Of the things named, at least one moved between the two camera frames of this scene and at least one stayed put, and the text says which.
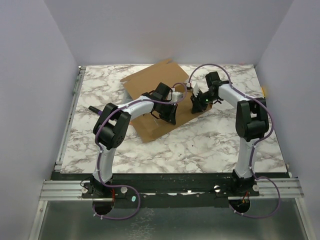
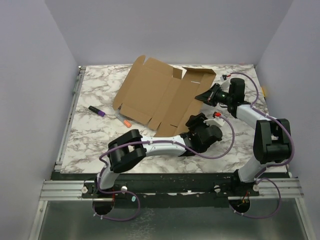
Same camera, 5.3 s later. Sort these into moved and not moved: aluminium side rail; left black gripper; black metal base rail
Moved: left black gripper
Not moved: aluminium side rail; black metal base rail
